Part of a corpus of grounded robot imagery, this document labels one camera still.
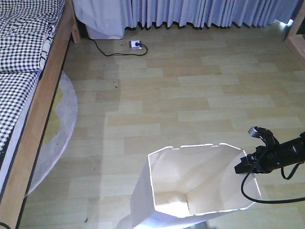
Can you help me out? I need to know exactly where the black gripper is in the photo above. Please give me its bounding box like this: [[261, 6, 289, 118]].
[[234, 127, 284, 174]]

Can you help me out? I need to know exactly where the white paper trash bin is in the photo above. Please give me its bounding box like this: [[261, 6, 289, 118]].
[[130, 143, 261, 229]]

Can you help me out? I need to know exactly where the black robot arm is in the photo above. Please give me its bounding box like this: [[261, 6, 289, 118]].
[[234, 126, 305, 174]]

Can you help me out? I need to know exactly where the white pleated curtain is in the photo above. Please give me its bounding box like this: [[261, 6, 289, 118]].
[[122, 0, 299, 28]]

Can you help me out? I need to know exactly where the white power strip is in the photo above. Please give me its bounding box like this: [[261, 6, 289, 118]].
[[129, 40, 142, 50]]

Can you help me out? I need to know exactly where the grey round rug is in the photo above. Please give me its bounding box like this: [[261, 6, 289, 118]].
[[25, 72, 78, 197]]

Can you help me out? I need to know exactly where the white draped cloth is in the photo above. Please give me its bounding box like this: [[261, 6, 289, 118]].
[[73, 0, 132, 40]]

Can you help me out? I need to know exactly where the checkered bed sheet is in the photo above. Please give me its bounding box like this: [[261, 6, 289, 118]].
[[0, 0, 65, 156]]

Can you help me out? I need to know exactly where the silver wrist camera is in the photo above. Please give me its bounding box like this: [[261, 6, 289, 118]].
[[248, 126, 260, 138]]

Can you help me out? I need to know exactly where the wooden furniture frame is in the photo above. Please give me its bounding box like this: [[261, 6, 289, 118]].
[[285, 0, 305, 65]]

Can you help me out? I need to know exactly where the black power cord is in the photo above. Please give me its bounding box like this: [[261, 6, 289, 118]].
[[89, 37, 148, 57]]

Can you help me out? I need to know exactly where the wooden bed frame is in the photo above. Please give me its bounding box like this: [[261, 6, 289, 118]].
[[0, 0, 81, 229]]

